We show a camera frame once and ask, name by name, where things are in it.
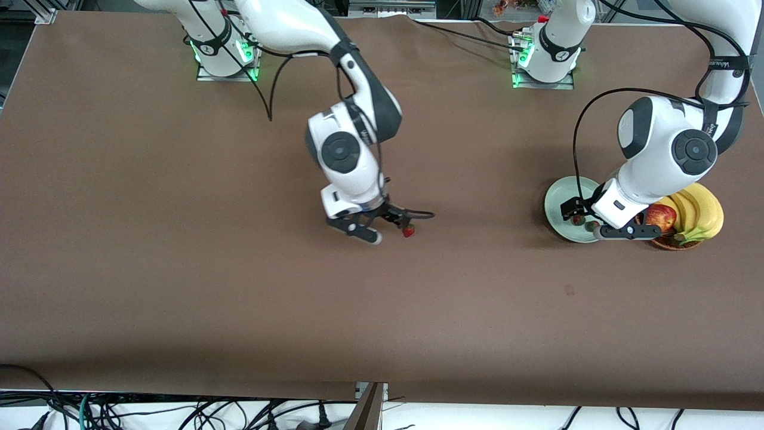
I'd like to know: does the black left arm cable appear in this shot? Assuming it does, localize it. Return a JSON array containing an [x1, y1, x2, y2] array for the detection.
[[572, 0, 753, 207]]

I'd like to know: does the brown wicker basket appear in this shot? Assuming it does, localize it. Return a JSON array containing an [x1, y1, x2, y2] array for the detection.
[[634, 212, 711, 251]]

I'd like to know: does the black looped floor cable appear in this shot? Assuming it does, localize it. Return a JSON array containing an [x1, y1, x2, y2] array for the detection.
[[0, 364, 61, 422]]

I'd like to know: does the black cable across table cover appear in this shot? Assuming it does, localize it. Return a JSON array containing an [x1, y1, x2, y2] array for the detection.
[[411, 17, 527, 50]]

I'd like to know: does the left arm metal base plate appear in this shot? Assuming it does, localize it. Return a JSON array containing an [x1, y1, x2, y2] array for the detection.
[[512, 33, 575, 90]]

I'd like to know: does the grey box with ports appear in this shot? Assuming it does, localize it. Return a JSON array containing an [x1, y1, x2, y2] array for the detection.
[[349, 0, 436, 19]]

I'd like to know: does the metal frame post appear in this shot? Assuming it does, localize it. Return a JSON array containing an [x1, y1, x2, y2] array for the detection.
[[343, 382, 389, 430]]

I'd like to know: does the red apple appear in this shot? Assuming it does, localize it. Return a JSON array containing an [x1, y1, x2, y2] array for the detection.
[[645, 204, 678, 235]]

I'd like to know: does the pale green plate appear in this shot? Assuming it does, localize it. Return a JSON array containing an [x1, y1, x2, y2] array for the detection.
[[544, 176, 606, 244]]

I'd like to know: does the yellow banana bunch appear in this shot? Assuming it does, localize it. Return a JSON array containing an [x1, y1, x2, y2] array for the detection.
[[655, 182, 725, 245]]

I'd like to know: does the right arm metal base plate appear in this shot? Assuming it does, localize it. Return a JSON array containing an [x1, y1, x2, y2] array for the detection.
[[196, 27, 261, 82]]

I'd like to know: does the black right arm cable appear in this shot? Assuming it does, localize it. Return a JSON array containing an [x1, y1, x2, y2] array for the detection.
[[190, 0, 436, 223]]

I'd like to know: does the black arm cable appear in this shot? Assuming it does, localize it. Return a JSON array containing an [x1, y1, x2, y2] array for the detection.
[[572, 0, 753, 207], [190, 0, 436, 223]]

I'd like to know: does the brown table cover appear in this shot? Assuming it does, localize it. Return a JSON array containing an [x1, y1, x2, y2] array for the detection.
[[0, 11, 764, 413]]

